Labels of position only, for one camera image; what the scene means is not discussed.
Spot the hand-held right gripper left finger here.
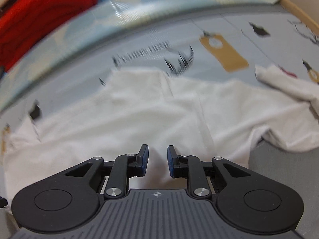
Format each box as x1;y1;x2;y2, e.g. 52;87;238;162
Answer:
65;144;149;200

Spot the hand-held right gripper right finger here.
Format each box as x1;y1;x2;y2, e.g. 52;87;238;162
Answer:
167;145;252;200

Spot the white shirt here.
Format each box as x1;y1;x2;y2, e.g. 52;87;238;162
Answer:
2;65;319;205

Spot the grey printed bedsheet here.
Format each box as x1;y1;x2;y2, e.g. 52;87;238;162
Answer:
0;4;319;155

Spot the red folded cloth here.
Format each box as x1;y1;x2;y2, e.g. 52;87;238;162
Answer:
0;0;98;71

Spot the wooden bed frame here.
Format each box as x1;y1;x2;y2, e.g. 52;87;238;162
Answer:
280;0;319;36

